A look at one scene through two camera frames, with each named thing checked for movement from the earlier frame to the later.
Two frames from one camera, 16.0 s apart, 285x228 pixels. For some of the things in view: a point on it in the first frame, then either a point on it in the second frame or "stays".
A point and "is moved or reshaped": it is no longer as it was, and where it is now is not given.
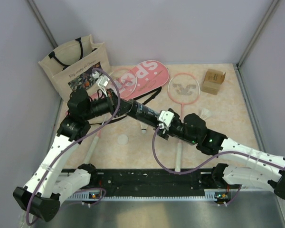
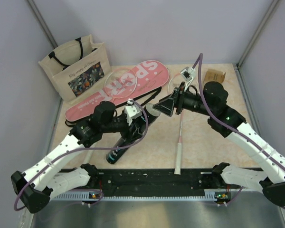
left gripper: (112, 100) to (135, 133)
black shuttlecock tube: (140, 112) is moved or reshaped
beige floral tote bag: (74, 65) stays
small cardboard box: (211, 82) stays
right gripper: (166, 133) to (177, 97)
